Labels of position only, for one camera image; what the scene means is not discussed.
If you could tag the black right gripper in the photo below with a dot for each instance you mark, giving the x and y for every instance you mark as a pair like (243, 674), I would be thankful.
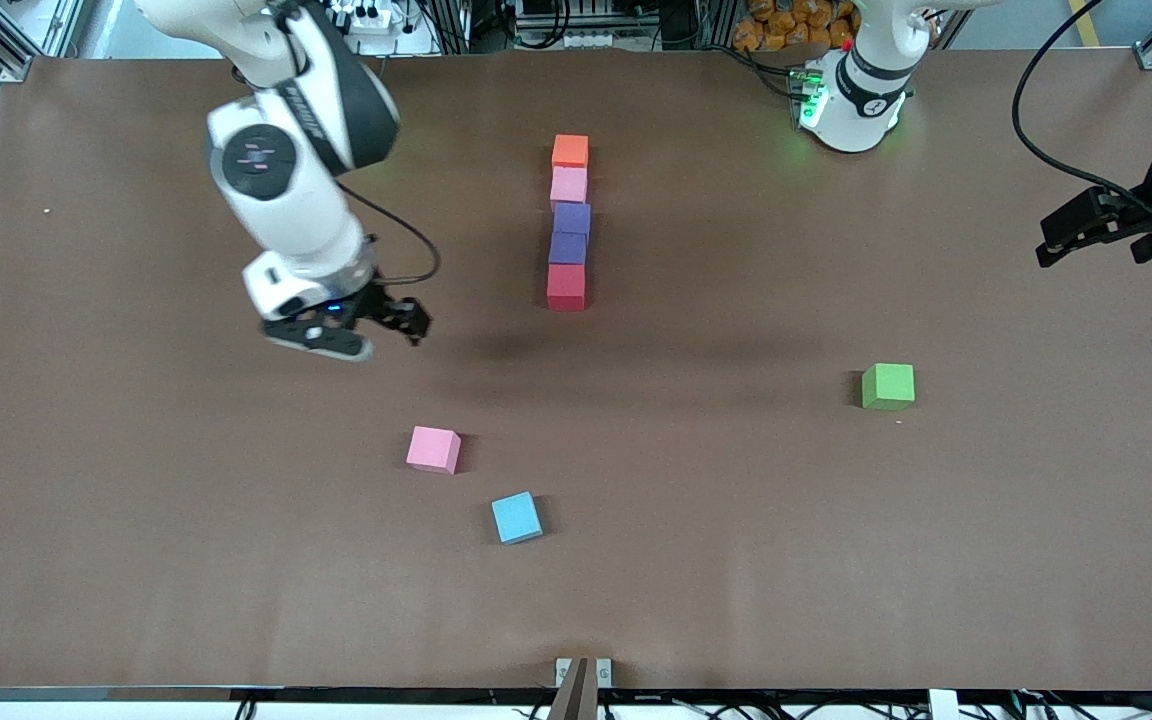
(383, 305)

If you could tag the red foam block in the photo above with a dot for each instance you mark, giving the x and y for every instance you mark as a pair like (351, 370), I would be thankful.
(566, 287)

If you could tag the purple foam block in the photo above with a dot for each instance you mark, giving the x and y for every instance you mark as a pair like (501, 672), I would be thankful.
(572, 218)
(567, 248)

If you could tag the pink foam block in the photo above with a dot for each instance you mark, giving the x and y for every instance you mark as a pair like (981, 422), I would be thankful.
(568, 185)
(433, 449)

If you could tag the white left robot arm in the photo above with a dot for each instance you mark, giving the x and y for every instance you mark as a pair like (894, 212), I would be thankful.
(861, 100)

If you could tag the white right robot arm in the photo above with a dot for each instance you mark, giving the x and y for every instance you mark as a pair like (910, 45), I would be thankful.
(286, 200)

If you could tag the orange foam block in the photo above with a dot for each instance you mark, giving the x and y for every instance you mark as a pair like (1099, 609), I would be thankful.
(570, 151)

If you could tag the light blue foam block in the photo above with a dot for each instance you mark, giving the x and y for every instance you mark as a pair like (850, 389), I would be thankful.
(516, 518)

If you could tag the green foam block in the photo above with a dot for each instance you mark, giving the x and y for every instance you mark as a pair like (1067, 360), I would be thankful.
(887, 386)

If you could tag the white power strip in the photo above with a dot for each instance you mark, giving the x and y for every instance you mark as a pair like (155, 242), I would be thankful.
(371, 16)

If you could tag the black equipment rack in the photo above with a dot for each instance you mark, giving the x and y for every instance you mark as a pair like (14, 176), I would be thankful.
(576, 20)

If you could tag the bag of oranges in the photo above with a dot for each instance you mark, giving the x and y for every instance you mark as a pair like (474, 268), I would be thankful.
(796, 25)

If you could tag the white connector box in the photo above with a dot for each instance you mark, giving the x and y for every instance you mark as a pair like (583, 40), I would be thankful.
(944, 705)

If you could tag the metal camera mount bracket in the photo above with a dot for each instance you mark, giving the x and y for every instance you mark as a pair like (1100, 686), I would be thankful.
(581, 695)

